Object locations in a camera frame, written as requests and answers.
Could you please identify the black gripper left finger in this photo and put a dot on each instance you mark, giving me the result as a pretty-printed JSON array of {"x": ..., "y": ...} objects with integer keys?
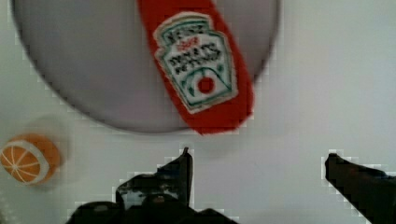
[{"x": 173, "y": 179}]

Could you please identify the red felt ketchup bottle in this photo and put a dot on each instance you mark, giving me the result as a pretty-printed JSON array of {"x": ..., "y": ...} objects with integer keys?
[{"x": 202, "y": 67}]

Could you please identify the grey round plate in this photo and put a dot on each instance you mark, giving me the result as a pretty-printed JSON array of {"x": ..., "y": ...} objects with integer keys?
[{"x": 95, "y": 55}]

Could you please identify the orange slice toy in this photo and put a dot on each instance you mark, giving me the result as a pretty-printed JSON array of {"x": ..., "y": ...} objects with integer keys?
[{"x": 30, "y": 158}]

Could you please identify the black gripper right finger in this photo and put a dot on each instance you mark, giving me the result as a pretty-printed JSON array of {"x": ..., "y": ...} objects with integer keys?
[{"x": 371, "y": 191}]

